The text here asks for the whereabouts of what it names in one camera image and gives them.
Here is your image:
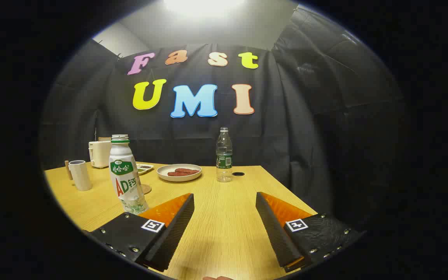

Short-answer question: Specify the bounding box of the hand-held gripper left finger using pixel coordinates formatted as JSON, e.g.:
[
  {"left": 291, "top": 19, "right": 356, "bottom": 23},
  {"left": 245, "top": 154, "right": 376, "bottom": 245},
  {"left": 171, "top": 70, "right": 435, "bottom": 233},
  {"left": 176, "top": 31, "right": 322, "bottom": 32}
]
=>
[{"left": 86, "top": 193, "right": 195, "bottom": 273}]

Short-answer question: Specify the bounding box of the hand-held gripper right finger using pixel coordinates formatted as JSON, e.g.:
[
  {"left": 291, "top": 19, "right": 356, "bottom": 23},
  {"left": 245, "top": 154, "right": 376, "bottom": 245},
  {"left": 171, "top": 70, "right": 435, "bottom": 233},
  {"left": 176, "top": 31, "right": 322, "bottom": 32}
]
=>
[{"left": 255, "top": 192, "right": 364, "bottom": 273}]

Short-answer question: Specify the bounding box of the white juice bottle green label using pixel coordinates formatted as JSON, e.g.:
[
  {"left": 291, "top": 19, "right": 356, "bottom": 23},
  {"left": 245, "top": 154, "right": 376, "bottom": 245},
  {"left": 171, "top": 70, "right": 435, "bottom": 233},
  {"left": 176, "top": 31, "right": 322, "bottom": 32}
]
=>
[{"left": 109, "top": 135, "right": 149, "bottom": 215}]

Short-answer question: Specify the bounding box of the white cup with wooden handle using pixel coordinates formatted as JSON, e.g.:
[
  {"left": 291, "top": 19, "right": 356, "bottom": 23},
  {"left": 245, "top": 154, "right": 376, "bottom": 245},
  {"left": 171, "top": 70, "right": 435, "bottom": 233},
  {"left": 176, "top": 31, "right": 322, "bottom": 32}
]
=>
[{"left": 65, "top": 160, "right": 93, "bottom": 191}]

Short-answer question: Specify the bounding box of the clear plastic water bottle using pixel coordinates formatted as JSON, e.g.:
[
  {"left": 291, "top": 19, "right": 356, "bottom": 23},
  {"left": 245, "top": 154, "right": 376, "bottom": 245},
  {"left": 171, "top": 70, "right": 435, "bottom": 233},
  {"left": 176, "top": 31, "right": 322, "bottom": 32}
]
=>
[{"left": 216, "top": 127, "right": 233, "bottom": 183}]

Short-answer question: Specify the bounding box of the wooden table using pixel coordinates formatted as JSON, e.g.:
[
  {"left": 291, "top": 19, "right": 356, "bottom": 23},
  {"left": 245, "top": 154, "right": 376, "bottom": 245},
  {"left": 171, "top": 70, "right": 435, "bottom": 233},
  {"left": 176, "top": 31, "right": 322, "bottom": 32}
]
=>
[{"left": 44, "top": 161, "right": 320, "bottom": 280}]

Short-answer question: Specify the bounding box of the white round plate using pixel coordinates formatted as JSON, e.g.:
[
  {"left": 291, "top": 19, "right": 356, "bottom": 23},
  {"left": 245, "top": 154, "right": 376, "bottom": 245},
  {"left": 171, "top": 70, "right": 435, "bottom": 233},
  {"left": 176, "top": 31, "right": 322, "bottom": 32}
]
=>
[{"left": 157, "top": 164, "right": 202, "bottom": 182}]

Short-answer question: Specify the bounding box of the black backdrop cloth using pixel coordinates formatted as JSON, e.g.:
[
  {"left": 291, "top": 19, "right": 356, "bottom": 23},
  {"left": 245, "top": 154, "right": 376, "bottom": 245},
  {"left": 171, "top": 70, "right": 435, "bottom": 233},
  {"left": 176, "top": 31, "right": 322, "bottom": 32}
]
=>
[{"left": 39, "top": 4, "right": 407, "bottom": 226}]

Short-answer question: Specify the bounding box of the cream toaster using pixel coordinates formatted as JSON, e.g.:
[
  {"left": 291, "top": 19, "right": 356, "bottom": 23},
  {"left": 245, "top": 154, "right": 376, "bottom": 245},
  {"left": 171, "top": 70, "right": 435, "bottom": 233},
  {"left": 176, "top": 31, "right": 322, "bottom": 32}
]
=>
[{"left": 88, "top": 137, "right": 112, "bottom": 169}]

